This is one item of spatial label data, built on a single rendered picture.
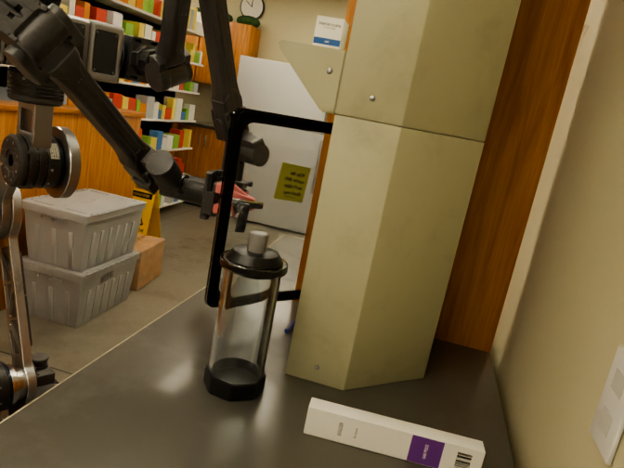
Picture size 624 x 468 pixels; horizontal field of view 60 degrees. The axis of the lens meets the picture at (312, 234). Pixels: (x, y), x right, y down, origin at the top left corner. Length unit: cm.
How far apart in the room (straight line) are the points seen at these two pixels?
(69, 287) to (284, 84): 360
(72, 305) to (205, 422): 242
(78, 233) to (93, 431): 231
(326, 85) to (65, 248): 243
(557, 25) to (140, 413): 107
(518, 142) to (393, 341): 52
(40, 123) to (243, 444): 105
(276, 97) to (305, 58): 512
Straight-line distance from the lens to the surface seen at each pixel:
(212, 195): 113
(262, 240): 84
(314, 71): 91
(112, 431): 83
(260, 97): 609
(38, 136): 159
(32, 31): 97
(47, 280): 326
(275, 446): 83
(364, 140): 89
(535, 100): 127
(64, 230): 313
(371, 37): 90
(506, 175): 126
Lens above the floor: 142
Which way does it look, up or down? 13 degrees down
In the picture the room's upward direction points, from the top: 11 degrees clockwise
